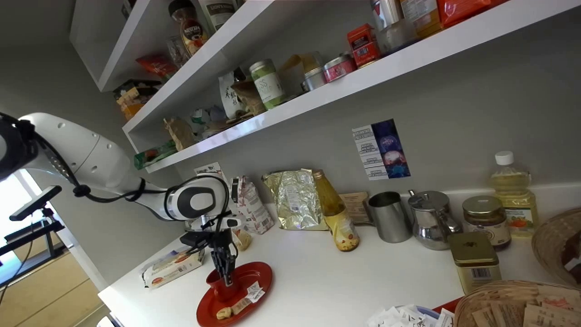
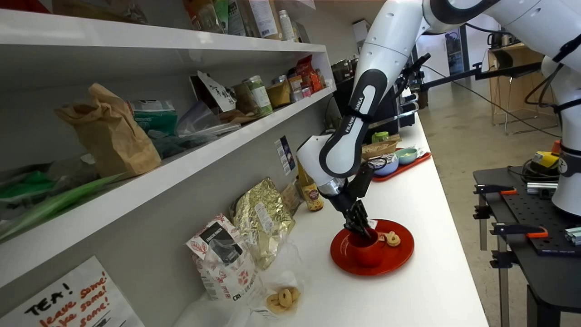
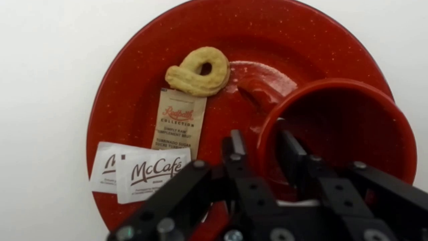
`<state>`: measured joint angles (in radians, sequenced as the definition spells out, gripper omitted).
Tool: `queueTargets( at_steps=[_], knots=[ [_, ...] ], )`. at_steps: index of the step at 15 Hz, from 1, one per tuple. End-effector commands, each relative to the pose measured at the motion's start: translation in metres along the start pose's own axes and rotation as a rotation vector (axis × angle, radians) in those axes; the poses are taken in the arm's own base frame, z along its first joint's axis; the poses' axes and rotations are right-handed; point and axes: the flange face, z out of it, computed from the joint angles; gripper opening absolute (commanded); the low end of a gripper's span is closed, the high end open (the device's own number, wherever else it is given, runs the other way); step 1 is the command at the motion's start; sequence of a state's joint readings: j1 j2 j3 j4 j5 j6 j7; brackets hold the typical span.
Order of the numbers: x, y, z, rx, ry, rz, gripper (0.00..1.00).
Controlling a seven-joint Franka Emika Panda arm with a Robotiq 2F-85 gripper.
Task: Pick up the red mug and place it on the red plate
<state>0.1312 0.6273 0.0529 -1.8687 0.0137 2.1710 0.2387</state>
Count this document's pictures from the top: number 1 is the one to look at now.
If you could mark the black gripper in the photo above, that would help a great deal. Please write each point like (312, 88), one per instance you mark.
(218, 241)

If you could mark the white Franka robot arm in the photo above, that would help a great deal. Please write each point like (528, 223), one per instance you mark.
(91, 161)

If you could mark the red round plate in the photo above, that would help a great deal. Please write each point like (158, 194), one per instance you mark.
(256, 274)

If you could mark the pale cookie in bag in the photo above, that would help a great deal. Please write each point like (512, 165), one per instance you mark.
(241, 241)

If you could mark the clear plastic cookie bag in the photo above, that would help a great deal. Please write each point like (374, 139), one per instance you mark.
(243, 239)

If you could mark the white McCafe sugar packet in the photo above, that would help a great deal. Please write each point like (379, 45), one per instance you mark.
(254, 292)

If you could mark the brown paper tea packet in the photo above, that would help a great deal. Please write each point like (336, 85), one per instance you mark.
(241, 306)

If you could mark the white cookie package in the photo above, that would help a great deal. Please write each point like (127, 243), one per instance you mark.
(172, 266)

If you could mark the white red printed coffee bag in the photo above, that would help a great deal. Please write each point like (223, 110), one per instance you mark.
(250, 207)

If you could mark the gold foil bag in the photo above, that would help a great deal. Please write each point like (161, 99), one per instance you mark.
(294, 199)

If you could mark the yellow glass bottle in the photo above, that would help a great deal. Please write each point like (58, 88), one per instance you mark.
(336, 216)

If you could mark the green flat packets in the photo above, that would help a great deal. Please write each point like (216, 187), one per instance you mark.
(147, 157)

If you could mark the large brown paper bag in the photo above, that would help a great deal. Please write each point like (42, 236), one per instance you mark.
(180, 134)

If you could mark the small brown box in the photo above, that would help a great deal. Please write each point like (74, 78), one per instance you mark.
(356, 208)

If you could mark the green white packet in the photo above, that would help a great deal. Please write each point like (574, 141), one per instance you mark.
(205, 121)

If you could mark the steel cup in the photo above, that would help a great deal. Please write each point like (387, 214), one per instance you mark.
(388, 219)

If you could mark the wooden cabinet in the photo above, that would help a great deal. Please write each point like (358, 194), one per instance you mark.
(47, 294)

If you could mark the green lid glass jar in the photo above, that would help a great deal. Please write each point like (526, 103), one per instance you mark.
(267, 85)

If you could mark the white paper packets pile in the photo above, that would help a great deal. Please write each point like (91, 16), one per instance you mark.
(410, 317)

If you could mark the orange jars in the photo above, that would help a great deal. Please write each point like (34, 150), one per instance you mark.
(129, 101)

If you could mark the blue white carton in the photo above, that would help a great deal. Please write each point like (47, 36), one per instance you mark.
(381, 150)

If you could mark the black tripod stand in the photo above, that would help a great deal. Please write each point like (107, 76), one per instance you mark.
(33, 210)

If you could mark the small brown paper bag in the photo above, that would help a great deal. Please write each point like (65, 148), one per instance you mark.
(296, 74)

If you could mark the small white can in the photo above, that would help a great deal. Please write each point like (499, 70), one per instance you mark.
(312, 79)

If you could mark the steel lidded pitcher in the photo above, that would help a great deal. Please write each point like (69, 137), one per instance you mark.
(430, 221)

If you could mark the red snack bag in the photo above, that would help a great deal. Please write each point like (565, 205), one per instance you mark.
(156, 65)

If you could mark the white lower shelf board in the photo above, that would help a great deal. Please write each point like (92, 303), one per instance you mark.
(363, 88)

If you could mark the white shelf board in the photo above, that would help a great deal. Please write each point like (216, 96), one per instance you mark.
(363, 88)
(109, 43)

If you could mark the pink tin can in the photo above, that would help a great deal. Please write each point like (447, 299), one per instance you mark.
(338, 68)

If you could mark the dark lid spice jar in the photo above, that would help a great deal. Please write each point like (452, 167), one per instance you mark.
(187, 25)

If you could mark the gold tea tin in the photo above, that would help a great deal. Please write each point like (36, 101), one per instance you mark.
(474, 261)

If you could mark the white upper shelf board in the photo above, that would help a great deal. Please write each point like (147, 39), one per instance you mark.
(109, 43)

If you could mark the red cardboard box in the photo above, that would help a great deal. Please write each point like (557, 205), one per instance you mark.
(363, 45)

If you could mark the brown spread glass jar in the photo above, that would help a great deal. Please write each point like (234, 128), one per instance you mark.
(485, 223)

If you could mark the wicker basket with tea packets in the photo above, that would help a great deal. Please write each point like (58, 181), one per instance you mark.
(519, 306)

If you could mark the clear cooking oil bottle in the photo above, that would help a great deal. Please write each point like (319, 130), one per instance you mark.
(514, 194)

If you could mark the yellow carton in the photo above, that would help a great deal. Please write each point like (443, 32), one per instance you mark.
(421, 16)

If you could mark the round wicker basket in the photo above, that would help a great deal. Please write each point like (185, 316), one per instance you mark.
(559, 243)

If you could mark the orange carton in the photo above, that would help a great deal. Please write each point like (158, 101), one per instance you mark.
(468, 10)

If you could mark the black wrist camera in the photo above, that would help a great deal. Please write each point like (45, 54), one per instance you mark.
(194, 239)

